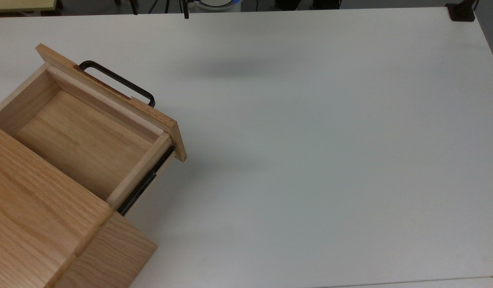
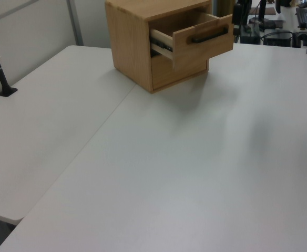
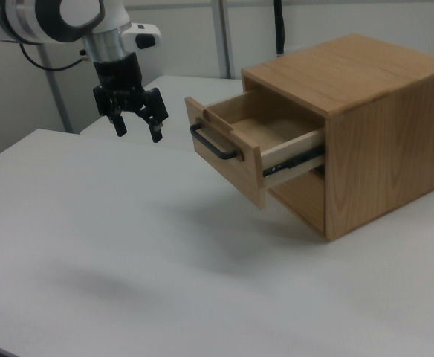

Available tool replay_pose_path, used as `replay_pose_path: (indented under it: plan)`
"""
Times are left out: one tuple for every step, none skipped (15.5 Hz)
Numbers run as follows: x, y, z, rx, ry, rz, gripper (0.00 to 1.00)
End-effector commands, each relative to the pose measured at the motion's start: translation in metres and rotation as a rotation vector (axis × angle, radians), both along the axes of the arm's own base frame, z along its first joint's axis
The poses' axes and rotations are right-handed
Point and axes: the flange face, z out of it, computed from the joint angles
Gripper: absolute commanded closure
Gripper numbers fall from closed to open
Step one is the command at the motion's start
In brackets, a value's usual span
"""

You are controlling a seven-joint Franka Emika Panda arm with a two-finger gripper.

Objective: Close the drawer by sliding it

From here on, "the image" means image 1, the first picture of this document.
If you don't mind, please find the black metal drawer handle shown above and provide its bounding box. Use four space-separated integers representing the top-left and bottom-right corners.
78 60 156 108

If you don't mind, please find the wooden drawer box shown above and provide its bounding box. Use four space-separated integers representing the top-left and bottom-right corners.
0 43 188 212

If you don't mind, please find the white blue-ringed robot base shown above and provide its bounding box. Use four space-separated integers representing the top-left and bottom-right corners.
194 0 243 12

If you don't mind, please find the black shoe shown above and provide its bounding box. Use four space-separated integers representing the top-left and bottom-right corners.
274 0 307 11
312 0 343 10

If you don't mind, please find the pale yellow board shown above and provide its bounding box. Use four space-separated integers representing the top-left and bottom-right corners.
0 0 57 13

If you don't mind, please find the light oak wooden cabinet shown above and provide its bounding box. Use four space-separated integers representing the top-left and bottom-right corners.
0 122 157 288

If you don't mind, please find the black metal drawer slide rail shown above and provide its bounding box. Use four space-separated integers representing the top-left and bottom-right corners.
118 146 176 216

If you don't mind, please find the black table clamp mount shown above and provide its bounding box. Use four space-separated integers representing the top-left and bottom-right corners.
445 0 477 22

